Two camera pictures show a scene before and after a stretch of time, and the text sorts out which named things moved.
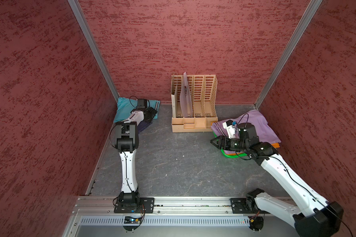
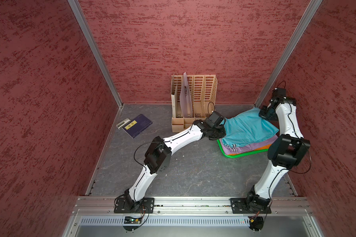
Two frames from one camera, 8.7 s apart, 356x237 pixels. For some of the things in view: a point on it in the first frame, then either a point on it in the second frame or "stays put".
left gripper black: x=153 y=111 to x=222 y=133
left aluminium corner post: x=93 y=44 stays put
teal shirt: x=125 y=105 to x=247 y=126
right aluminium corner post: x=310 y=12 stays put
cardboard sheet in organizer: x=174 y=101 stays put
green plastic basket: x=230 y=156 stays put
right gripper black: x=220 y=142 to x=262 y=113
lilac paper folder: x=186 y=99 stays put
